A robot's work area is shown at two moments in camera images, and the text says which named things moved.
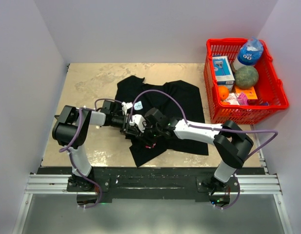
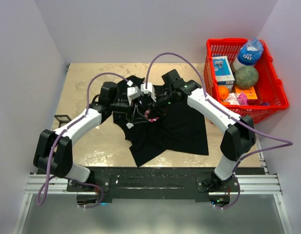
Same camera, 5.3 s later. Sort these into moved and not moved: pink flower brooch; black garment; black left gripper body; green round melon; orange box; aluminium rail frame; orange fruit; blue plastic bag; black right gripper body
Moved: black left gripper body; pink flower brooch; black right gripper body
Not moved: black garment; blue plastic bag; orange box; aluminium rail frame; green round melon; orange fruit
